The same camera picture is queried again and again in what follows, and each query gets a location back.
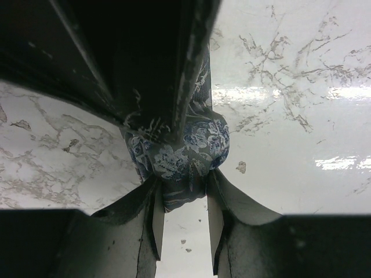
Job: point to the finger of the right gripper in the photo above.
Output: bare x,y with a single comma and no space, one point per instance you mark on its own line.
150,52
44,49

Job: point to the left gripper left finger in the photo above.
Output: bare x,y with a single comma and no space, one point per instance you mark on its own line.
123,239

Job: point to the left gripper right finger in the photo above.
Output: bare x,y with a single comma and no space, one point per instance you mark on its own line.
249,240

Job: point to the blue grey floral tie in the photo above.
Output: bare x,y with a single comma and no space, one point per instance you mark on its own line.
183,167

